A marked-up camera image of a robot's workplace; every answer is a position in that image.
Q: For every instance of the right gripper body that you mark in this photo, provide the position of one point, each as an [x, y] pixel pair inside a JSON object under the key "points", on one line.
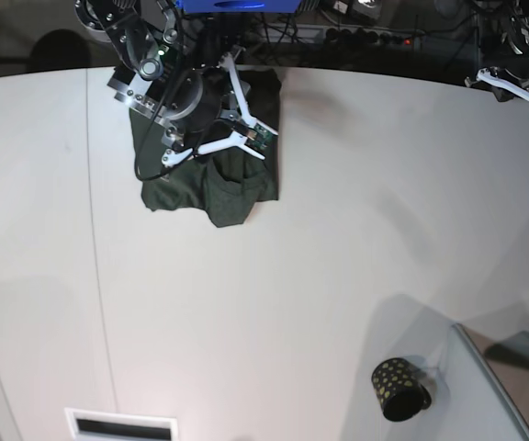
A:
{"points": [[200, 121]]}

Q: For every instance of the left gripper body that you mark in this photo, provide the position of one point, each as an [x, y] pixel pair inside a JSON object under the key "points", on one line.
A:
{"points": [[504, 85]]}

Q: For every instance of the dark green t-shirt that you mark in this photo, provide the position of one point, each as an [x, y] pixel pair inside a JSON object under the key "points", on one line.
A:
{"points": [[225, 185]]}

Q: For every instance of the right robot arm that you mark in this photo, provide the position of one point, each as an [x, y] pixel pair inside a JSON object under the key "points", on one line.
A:
{"points": [[152, 61]]}

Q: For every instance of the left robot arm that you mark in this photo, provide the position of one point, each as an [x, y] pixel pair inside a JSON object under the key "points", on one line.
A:
{"points": [[504, 52]]}

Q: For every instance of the blue box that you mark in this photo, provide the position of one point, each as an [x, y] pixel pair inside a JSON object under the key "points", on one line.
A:
{"points": [[238, 6]]}

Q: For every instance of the white power strip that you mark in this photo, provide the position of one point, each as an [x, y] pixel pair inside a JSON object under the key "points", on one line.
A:
{"points": [[318, 35]]}

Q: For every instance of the black round stool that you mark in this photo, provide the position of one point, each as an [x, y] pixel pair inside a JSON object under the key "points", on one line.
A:
{"points": [[61, 49]]}

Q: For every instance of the grey tray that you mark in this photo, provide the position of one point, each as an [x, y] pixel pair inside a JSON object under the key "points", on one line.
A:
{"points": [[507, 360]]}

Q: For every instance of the black mug with gold dots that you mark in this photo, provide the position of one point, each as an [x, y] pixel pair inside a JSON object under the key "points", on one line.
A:
{"points": [[400, 393]]}

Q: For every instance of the white slotted plate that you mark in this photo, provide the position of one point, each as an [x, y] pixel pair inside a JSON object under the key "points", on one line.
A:
{"points": [[101, 426]]}

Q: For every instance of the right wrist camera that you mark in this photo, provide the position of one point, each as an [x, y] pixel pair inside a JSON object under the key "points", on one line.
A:
{"points": [[260, 137]]}

